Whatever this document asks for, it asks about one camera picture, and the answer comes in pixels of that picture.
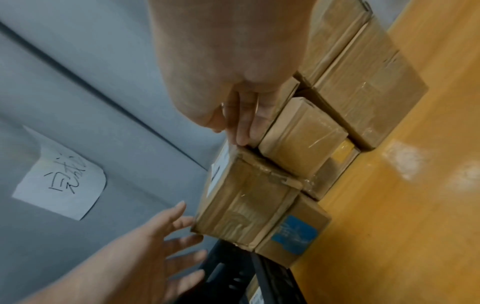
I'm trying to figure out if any person's right hand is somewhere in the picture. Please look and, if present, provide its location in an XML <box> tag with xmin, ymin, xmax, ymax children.
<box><xmin>146</xmin><ymin>0</ymin><xmax>316</xmax><ymax>147</ymax></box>

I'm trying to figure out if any person's left hand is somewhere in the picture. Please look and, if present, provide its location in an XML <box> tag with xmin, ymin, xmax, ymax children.
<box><xmin>95</xmin><ymin>200</ymin><xmax>209</xmax><ymax>304</ymax></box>

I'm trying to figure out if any black plastic crate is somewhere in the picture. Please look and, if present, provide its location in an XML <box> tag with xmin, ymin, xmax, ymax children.
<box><xmin>187</xmin><ymin>237</ymin><xmax>309</xmax><ymax>304</ymax></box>

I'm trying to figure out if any small parcel 150 label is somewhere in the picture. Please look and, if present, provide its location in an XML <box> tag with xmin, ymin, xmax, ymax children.
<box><xmin>257</xmin><ymin>78</ymin><xmax>351</xmax><ymax>179</ymax></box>

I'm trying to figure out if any blue sticker cardboard box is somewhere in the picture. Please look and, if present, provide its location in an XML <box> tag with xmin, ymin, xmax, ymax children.
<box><xmin>253</xmin><ymin>192</ymin><xmax>334</xmax><ymax>269</ymax></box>

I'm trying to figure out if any white paper sheet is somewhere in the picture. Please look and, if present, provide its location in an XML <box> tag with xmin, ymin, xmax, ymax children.
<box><xmin>11</xmin><ymin>124</ymin><xmax>108</xmax><ymax>222</ymax></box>

